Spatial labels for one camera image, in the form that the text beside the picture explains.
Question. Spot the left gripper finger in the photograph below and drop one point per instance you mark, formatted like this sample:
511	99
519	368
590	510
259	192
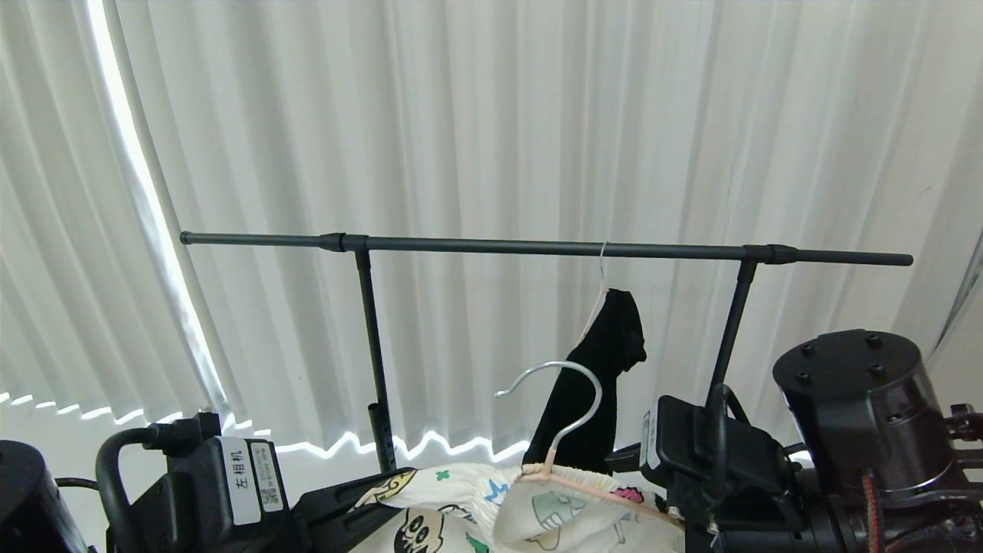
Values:
338	495
345	534

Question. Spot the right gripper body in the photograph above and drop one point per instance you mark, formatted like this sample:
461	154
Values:
768	530

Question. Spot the cream printed garment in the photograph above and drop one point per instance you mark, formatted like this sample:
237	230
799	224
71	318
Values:
461	491

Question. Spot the pink clothes hanger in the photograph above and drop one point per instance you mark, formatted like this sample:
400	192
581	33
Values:
595	311
550	461

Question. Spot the black garment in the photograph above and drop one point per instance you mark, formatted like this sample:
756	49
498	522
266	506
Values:
591	399

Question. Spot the black clothes rack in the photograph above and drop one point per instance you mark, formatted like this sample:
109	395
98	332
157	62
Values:
499	246

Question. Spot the white curtain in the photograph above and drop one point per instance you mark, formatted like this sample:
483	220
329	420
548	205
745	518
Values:
499	115

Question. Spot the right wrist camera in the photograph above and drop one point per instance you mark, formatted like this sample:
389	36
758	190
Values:
722	453

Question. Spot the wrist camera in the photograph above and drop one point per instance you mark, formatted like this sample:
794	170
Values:
246	484
722	453

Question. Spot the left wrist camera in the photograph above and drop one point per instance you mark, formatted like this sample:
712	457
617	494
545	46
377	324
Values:
246	484

